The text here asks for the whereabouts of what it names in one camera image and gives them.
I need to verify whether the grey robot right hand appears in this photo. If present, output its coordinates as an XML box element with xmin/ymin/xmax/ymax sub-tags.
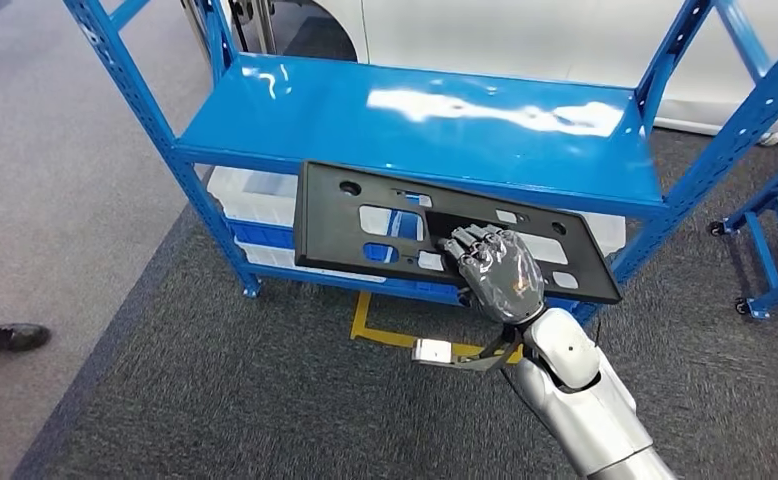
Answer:
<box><xmin>438</xmin><ymin>223</ymin><xmax>548</xmax><ymax>326</ymax></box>

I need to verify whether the black plastic panel part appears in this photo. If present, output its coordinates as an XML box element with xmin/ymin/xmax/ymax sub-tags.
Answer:
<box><xmin>293</xmin><ymin>160</ymin><xmax>624</xmax><ymax>306</ymax></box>

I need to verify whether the white translucent storage bin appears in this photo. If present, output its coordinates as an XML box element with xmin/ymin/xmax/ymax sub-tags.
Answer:
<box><xmin>577</xmin><ymin>211</ymin><xmax>627</xmax><ymax>258</ymax></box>
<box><xmin>235</xmin><ymin>239</ymin><xmax>390</xmax><ymax>285</ymax></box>
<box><xmin>206</xmin><ymin>165</ymin><xmax>300</xmax><ymax>228</ymax></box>

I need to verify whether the person's black shoe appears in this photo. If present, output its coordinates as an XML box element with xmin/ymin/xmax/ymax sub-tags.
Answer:
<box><xmin>0</xmin><ymin>322</ymin><xmax>52</xmax><ymax>357</ymax></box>

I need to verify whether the white car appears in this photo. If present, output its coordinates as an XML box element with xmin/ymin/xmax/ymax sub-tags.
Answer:
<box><xmin>281</xmin><ymin>0</ymin><xmax>778</xmax><ymax>147</ymax></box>

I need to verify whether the blue wheeled metal rack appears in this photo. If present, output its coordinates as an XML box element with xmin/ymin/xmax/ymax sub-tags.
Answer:
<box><xmin>706</xmin><ymin>146</ymin><xmax>778</xmax><ymax>323</ymax></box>

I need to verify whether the blue plastic storage bin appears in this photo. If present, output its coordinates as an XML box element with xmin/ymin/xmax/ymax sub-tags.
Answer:
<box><xmin>226</xmin><ymin>219</ymin><xmax>298</xmax><ymax>251</ymax></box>

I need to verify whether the silver aluminium profile frame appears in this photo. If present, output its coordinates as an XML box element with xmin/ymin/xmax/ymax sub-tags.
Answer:
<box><xmin>180</xmin><ymin>0</ymin><xmax>278</xmax><ymax>58</ymax></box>

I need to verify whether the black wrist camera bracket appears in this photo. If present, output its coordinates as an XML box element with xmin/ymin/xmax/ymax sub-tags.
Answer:
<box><xmin>451</xmin><ymin>325</ymin><xmax>526</xmax><ymax>374</ymax></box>

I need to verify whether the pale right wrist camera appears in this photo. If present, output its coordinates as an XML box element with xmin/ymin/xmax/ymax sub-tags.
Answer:
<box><xmin>412</xmin><ymin>338</ymin><xmax>455</xmax><ymax>366</ymax></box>

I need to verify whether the blue metal shelf rack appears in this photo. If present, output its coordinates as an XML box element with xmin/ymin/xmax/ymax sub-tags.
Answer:
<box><xmin>62</xmin><ymin>0</ymin><xmax>778</xmax><ymax>327</ymax></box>

